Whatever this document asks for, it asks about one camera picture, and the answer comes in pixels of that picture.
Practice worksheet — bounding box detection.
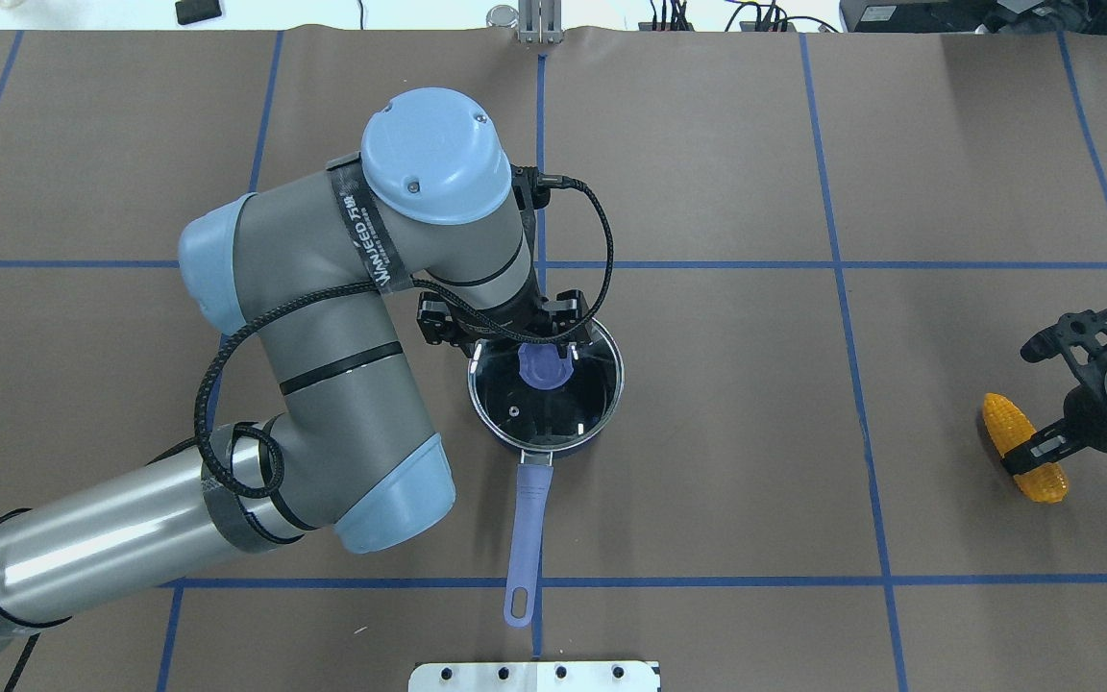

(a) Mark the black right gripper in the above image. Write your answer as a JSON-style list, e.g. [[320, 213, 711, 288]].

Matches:
[[1001, 309, 1107, 477]]

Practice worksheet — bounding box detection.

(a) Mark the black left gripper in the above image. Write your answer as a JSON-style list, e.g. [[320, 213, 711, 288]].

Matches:
[[417, 287, 593, 352]]

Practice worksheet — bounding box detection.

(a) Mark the yellow corn cob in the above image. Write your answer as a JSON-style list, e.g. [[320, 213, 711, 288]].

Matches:
[[981, 391, 1070, 504]]

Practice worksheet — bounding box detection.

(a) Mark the glass pot lid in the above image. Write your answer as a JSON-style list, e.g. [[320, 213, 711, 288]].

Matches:
[[467, 318, 625, 458]]

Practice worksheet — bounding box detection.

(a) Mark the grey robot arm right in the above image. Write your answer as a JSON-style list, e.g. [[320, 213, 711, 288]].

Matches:
[[1000, 309, 1107, 476]]

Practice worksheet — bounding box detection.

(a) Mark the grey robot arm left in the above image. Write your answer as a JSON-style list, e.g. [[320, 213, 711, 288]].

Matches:
[[0, 87, 602, 654]]

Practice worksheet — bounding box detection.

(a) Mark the dark blue saucepan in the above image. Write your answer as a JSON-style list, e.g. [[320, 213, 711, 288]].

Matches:
[[492, 425, 607, 628]]

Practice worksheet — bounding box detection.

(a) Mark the brown paper table mat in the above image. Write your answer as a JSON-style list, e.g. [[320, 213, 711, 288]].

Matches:
[[0, 27, 1107, 691]]

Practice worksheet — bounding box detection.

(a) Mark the white metal mounting plate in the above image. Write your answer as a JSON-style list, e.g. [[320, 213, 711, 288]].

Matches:
[[407, 660, 663, 691]]

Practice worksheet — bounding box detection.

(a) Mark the black device on desk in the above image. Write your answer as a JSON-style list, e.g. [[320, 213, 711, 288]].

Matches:
[[838, 1, 994, 34]]

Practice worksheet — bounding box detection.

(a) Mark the small black box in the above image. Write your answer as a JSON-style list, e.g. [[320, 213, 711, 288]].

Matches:
[[173, 0, 223, 27]]

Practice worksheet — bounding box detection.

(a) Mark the aluminium frame post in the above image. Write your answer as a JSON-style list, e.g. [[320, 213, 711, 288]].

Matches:
[[515, 0, 565, 45]]

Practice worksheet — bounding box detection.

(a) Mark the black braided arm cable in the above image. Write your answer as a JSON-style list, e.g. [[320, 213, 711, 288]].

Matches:
[[193, 169, 615, 500]]

